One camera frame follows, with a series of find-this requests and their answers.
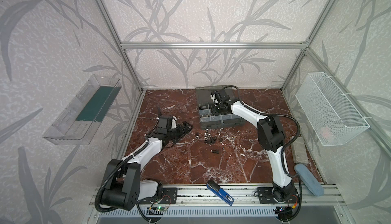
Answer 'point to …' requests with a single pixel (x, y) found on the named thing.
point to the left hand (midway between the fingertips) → (191, 125)
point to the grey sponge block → (299, 151)
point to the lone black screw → (214, 151)
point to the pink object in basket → (325, 131)
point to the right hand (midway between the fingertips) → (214, 105)
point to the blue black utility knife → (220, 192)
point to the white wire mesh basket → (334, 118)
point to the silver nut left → (197, 137)
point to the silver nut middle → (205, 138)
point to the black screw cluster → (211, 140)
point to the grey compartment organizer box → (208, 118)
